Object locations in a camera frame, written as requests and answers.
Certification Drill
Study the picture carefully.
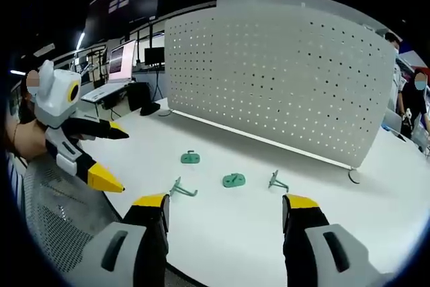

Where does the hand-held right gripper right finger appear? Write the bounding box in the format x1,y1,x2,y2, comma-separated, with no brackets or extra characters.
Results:
282,194,397,287

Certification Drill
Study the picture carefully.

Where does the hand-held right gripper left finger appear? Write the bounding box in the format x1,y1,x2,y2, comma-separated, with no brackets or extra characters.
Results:
69,192,171,287

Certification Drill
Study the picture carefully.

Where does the green mounting plate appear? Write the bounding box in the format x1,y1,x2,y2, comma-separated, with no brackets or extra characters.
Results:
180,149,202,165
222,172,247,188

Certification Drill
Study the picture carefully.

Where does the person's left hand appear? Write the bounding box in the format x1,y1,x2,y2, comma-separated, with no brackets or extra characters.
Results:
6,120,51,162

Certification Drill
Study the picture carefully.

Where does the open white laptop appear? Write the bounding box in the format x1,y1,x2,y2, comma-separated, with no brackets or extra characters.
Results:
80,40,137,102

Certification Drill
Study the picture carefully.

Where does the black office chair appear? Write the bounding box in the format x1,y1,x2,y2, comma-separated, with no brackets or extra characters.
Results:
126,81,161,116

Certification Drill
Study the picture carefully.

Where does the grey mesh chair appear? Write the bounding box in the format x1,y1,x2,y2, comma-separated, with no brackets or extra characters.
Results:
19,155,124,286

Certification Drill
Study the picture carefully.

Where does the black computer monitor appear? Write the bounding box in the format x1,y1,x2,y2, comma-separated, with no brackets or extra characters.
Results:
144,46,165,66

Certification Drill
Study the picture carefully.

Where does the white perforated pegboard panel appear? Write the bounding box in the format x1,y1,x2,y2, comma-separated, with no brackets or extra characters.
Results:
163,0,398,169

